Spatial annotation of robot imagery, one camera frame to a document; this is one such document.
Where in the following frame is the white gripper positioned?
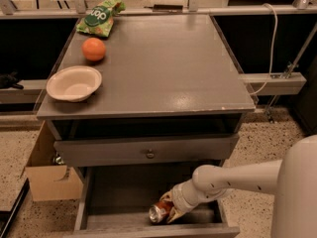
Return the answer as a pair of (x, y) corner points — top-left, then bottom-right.
(159, 181), (199, 224)

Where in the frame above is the round metal drawer knob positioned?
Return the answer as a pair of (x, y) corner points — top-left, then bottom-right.
(146, 149), (156, 159)

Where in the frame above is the open grey middle drawer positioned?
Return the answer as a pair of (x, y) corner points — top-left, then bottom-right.
(64, 163), (240, 238)

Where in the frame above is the black object at left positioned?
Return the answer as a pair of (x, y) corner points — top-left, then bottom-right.
(0, 71), (24, 89)

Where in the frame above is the white cable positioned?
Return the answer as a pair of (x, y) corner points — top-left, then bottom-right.
(249, 2), (279, 96)

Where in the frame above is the grey top drawer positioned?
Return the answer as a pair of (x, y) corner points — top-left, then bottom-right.
(53, 134), (239, 167)

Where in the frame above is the red coke can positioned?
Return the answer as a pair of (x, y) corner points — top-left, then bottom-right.
(149, 200), (173, 224)

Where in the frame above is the orange fruit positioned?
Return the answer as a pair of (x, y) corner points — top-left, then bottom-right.
(81, 38), (106, 61)

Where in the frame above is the green chip bag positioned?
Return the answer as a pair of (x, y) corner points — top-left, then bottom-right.
(76, 0), (126, 38)

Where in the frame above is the brown cardboard box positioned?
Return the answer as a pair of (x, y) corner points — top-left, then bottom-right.
(25, 123), (83, 201)

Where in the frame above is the metal clamp bracket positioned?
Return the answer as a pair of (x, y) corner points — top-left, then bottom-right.
(280, 62), (298, 79)

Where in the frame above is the black tool on ledge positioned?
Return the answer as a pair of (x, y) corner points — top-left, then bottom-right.
(144, 4), (183, 13)

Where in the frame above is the grey wooden drawer cabinet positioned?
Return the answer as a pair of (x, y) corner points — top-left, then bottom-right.
(35, 13), (258, 238)

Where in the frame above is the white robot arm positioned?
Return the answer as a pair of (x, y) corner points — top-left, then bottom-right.
(164, 135), (317, 238)

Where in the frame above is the white paper bowl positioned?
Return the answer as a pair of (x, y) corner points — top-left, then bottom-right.
(47, 65), (102, 102)

